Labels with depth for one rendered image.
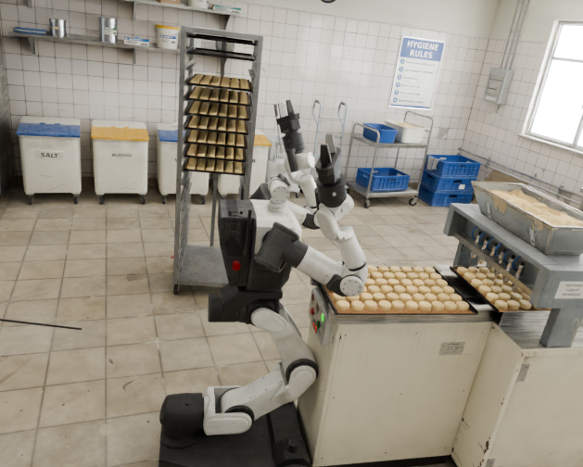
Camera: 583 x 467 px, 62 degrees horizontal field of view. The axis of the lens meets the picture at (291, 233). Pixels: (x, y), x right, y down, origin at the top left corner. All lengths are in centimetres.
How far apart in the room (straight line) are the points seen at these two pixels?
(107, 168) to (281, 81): 225
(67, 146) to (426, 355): 402
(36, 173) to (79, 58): 128
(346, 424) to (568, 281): 107
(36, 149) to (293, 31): 304
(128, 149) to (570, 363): 422
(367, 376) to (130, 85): 440
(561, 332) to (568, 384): 31
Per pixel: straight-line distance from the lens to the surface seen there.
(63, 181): 531
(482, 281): 239
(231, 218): 171
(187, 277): 359
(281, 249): 159
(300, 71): 610
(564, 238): 210
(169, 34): 544
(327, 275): 163
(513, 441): 247
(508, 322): 223
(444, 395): 237
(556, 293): 205
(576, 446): 273
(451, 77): 714
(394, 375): 217
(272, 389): 220
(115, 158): 521
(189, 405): 223
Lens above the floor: 185
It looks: 22 degrees down
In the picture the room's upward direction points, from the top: 7 degrees clockwise
